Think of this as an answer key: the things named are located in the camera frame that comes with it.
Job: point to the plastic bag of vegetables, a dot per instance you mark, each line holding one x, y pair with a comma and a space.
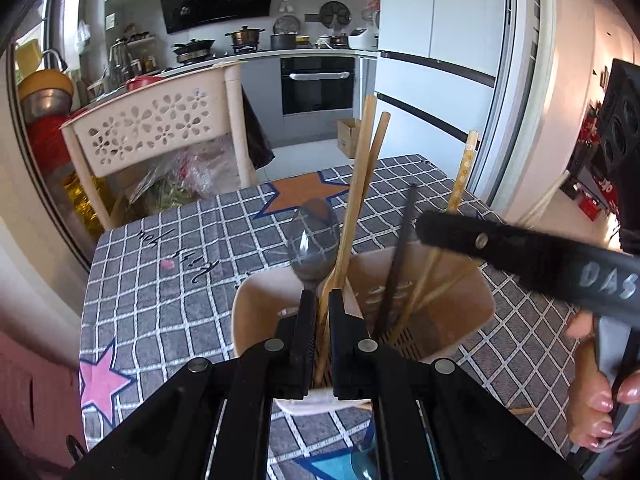
200, 175

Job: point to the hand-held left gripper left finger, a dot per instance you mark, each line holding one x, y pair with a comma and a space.
302, 340

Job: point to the beige perforated storage rack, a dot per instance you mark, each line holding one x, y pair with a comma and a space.
150, 125

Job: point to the red bowl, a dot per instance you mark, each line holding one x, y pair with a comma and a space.
142, 82

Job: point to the person's right hand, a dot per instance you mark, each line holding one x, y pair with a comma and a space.
592, 400

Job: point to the beige plastic utensil holder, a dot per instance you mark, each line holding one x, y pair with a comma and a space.
260, 310

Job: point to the round metal strainer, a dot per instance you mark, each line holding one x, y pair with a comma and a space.
286, 24

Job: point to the red container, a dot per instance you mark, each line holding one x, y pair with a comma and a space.
47, 140

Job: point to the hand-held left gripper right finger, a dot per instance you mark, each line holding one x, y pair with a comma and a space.
345, 350

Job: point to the red wall decorations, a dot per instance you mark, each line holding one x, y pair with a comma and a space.
592, 160

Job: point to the white refrigerator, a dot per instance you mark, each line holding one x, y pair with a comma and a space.
440, 20

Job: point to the black stock pot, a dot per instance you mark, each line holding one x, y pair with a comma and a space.
284, 41

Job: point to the white rice cooker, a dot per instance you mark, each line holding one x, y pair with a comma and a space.
362, 38

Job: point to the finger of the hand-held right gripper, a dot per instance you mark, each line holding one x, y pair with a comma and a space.
480, 242
622, 150

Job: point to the grey kitchen counter cabinet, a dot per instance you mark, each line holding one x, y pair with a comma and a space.
265, 90

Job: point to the orange basin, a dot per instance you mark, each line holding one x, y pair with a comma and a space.
45, 82

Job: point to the bamboo chopstick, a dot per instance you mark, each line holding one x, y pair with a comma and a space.
462, 175
372, 160
352, 200

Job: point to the pink plastic chair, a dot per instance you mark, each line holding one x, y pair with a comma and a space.
35, 400

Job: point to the metal kettle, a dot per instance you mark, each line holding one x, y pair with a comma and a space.
120, 57

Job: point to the gold foil bag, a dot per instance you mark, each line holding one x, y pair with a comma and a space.
85, 205

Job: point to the grey checked tablecloth with stars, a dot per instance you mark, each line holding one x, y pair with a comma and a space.
200, 310

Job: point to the metal kitchen faucet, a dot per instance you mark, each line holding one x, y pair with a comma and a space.
54, 57

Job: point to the black wok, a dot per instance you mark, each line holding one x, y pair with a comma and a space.
192, 47

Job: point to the brown cooking pot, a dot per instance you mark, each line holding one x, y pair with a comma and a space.
245, 36

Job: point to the black built-in oven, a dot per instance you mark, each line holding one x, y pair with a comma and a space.
317, 92

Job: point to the cardboard box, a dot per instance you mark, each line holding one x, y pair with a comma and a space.
348, 137

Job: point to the small black pot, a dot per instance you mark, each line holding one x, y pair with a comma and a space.
338, 40

